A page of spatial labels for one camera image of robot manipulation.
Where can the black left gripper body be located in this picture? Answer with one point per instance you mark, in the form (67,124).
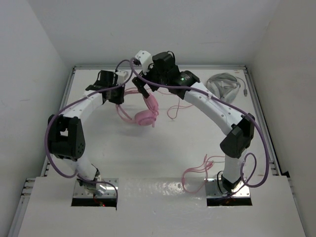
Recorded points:
(116,95)

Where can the pink headphones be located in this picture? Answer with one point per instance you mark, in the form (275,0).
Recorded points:
(146,117)

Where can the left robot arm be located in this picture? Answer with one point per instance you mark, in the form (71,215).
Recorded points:
(65,137)

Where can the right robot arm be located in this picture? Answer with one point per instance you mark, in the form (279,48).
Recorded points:
(237,128)

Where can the white grey headphones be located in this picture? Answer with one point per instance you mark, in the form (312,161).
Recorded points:
(224,86)

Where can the white front board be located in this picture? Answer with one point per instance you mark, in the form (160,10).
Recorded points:
(158,208)

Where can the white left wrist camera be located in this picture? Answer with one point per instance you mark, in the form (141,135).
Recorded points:
(122,76)

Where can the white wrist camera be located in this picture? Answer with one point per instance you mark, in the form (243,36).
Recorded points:
(122,76)
(144,59)

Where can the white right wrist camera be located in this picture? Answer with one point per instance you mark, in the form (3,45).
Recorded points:
(144,59)

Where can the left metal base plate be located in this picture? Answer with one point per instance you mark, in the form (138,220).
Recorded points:
(105,189)

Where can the metal base plate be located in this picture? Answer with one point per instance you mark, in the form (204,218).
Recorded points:
(105,189)
(215,189)

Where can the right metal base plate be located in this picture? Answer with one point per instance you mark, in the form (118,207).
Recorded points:
(215,189)

